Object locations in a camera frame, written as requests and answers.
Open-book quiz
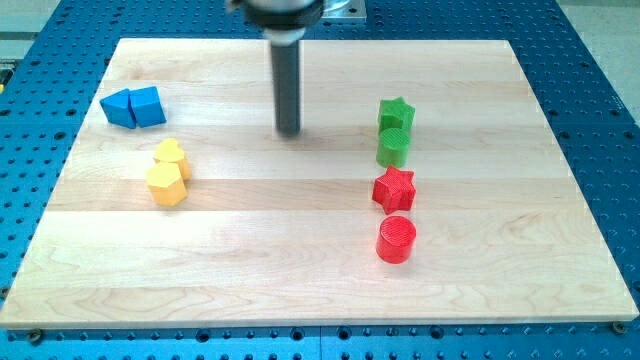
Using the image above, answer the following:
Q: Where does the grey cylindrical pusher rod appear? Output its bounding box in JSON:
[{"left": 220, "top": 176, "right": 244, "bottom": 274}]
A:
[{"left": 270, "top": 41, "right": 301, "bottom": 136}]

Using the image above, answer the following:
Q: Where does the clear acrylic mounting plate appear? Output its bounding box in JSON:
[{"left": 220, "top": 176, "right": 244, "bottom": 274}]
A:
[{"left": 322, "top": 0, "right": 367, "bottom": 23}]

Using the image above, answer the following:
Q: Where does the green star block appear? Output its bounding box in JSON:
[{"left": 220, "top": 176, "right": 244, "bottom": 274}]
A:
[{"left": 378, "top": 97, "right": 416, "bottom": 133}]

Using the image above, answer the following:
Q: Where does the green cylinder block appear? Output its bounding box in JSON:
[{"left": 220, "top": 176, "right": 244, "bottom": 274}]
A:
[{"left": 376, "top": 128, "right": 411, "bottom": 168}]

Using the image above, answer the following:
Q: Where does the blue cube block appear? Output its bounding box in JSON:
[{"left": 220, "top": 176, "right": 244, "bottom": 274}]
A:
[{"left": 130, "top": 86, "right": 166, "bottom": 128}]

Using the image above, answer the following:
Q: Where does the yellow heart block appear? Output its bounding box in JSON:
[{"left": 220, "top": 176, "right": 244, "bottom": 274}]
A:
[{"left": 153, "top": 138, "right": 192, "bottom": 180}]

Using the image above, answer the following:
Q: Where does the red star block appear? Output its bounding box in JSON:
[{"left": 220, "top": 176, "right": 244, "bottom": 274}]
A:
[{"left": 372, "top": 166, "right": 416, "bottom": 215}]

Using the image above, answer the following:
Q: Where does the yellow hexagon block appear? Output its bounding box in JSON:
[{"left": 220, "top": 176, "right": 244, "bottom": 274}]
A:
[{"left": 145, "top": 162, "right": 188, "bottom": 207}]

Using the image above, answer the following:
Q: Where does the light wooden board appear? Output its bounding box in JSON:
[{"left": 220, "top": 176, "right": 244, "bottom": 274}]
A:
[{"left": 1, "top": 38, "right": 638, "bottom": 329}]

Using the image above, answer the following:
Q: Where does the blue triangular block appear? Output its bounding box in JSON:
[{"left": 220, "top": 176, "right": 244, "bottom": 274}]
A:
[{"left": 100, "top": 88, "right": 136, "bottom": 129}]

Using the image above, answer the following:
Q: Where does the red cylinder block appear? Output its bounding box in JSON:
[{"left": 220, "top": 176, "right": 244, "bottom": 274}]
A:
[{"left": 376, "top": 216, "right": 417, "bottom": 264}]

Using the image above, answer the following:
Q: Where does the left board clamp screw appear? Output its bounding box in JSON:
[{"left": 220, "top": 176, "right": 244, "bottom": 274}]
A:
[{"left": 25, "top": 329, "right": 43, "bottom": 345}]

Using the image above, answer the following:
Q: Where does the board clamp screw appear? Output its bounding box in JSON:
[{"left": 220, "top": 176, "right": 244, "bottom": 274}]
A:
[
  {"left": 25, "top": 329, "right": 43, "bottom": 345},
  {"left": 610, "top": 321, "right": 627, "bottom": 335}
]

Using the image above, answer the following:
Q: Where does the right board clamp screw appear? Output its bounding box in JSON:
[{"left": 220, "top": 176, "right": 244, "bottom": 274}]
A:
[{"left": 610, "top": 321, "right": 627, "bottom": 335}]

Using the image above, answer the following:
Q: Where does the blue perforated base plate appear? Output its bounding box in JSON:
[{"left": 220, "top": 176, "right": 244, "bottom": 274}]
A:
[{"left": 1, "top": 0, "right": 639, "bottom": 359}]

